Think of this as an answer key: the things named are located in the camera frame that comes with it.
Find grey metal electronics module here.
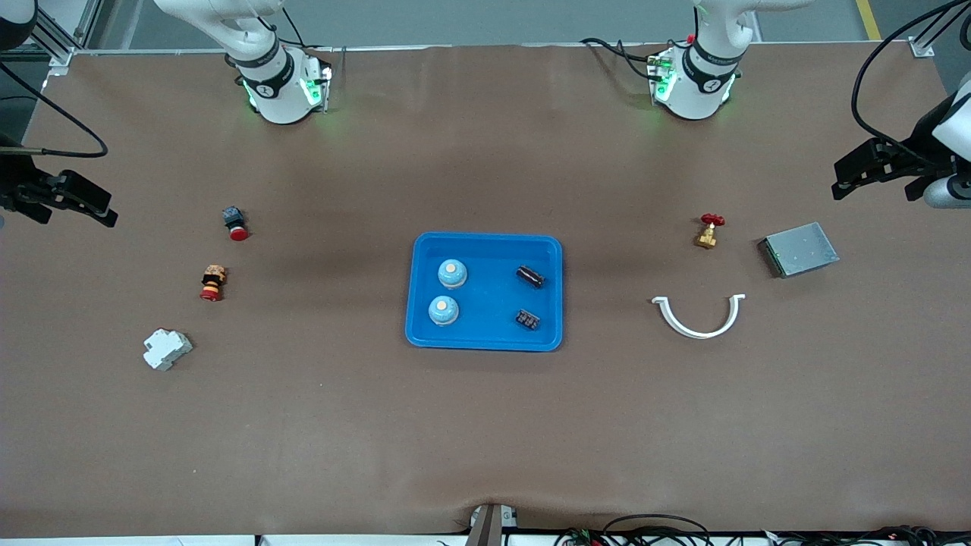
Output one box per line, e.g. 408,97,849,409
759,221,841,279

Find yellow and red push button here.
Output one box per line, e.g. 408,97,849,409
200,264,228,303

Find white circuit breaker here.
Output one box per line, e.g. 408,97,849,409
143,328,193,372

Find white half-round pipe clamp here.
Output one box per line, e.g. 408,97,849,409
652,293,746,340

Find blue plastic tray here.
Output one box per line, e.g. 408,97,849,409
404,231,564,352

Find brown table mat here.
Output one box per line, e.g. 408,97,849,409
0,42,971,535

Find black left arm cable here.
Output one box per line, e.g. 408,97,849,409
850,0,971,164

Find aluminium frame profile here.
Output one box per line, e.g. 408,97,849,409
27,0,99,77
910,0,971,58

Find brass valve with red handle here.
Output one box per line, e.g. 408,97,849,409
693,213,726,249

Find black base cable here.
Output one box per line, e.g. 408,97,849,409
580,36,661,80
277,4,308,48

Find black cable bundle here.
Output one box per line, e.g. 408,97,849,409
759,526,971,546

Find black cable loop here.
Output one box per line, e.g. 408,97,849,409
603,513,714,546

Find grey metal table bracket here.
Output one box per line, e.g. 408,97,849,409
464,503,518,546

